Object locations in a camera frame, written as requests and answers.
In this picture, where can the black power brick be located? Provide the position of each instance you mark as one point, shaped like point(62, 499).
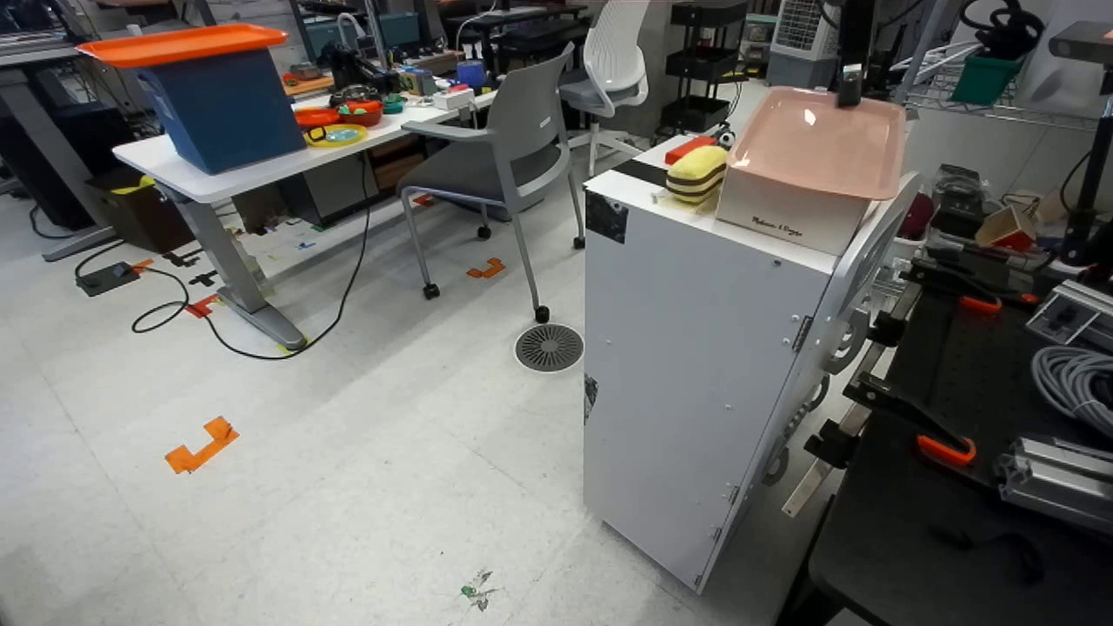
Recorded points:
point(106, 278)

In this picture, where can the green ball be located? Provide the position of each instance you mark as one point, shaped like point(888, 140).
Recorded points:
point(697, 169)

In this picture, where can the black camera tripod stand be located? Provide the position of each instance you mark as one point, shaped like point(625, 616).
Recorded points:
point(1097, 176)

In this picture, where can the white toy kitchen unit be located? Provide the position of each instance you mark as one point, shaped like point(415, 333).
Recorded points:
point(684, 384)

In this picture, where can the black shelf cart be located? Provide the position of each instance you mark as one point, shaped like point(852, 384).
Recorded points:
point(699, 15)

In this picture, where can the aluminium extrusion rail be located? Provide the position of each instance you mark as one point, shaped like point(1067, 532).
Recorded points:
point(1074, 315)
point(1056, 475)

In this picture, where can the orange floor tape strip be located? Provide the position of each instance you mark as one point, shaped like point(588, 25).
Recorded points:
point(204, 307)

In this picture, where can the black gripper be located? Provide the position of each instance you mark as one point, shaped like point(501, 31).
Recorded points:
point(857, 29)

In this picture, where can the orange bin lid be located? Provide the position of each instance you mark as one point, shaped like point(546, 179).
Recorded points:
point(185, 41)

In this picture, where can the large orange floor tape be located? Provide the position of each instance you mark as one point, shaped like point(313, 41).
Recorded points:
point(185, 455)

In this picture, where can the blue storage bin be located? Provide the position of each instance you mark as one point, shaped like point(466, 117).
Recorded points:
point(221, 110)

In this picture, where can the peach plastic tray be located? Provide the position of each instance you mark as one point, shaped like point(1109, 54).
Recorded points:
point(812, 142)

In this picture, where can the round floor outlet cover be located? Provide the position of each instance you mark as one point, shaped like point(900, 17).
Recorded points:
point(546, 347)

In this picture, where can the red orange toys pile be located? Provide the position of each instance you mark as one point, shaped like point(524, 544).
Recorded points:
point(349, 112)

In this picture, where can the small orange floor tape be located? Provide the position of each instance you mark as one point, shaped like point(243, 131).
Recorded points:
point(487, 267)

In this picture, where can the grey wheeled office chair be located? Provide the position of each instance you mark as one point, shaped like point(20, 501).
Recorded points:
point(532, 105)

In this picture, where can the white desk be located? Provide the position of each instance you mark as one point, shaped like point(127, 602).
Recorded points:
point(209, 176)

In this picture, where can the green box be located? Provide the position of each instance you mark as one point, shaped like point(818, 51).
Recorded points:
point(987, 78)

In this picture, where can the white office chair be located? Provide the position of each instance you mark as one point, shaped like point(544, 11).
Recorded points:
point(612, 56)

